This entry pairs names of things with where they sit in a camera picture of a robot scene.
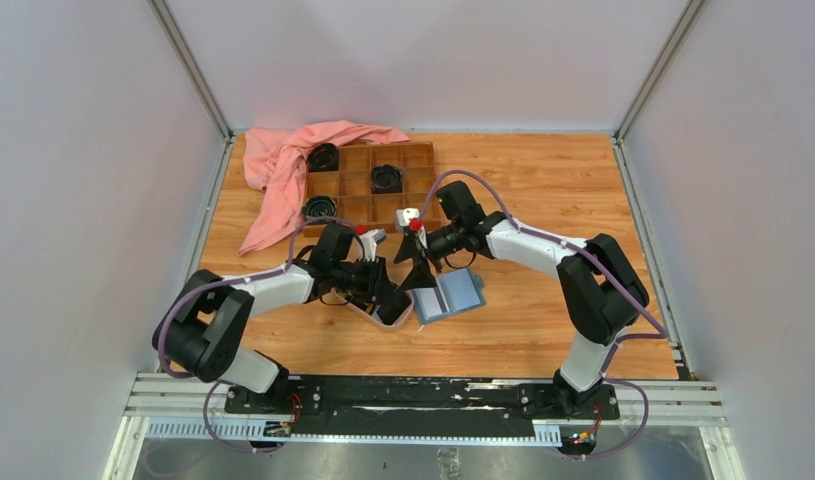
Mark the aluminium frame rail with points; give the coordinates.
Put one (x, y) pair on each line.
(163, 408)

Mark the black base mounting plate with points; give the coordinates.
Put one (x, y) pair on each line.
(422, 406)

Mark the pink cloth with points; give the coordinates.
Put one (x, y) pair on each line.
(275, 164)

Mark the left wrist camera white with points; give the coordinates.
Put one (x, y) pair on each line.
(369, 240)

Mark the teal leather card holder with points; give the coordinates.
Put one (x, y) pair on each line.
(463, 290)

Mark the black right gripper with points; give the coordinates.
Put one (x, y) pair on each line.
(421, 275)

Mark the rolled dark dotted tie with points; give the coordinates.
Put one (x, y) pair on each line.
(386, 179)

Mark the pink oval card tray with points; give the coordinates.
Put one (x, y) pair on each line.
(369, 312)

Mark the white card with magnetic stripe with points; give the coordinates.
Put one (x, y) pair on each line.
(430, 305)

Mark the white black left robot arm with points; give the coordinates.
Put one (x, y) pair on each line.
(203, 329)

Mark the wooden compartment tray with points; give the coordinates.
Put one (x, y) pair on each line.
(366, 184)

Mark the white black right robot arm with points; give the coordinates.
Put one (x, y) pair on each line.
(603, 294)

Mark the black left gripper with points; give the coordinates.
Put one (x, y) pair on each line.
(375, 276)

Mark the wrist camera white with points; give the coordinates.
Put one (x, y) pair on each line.
(408, 221)
(369, 240)

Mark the rolled black tie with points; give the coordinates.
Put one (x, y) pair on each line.
(323, 158)

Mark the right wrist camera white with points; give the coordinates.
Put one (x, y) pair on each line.
(408, 221)

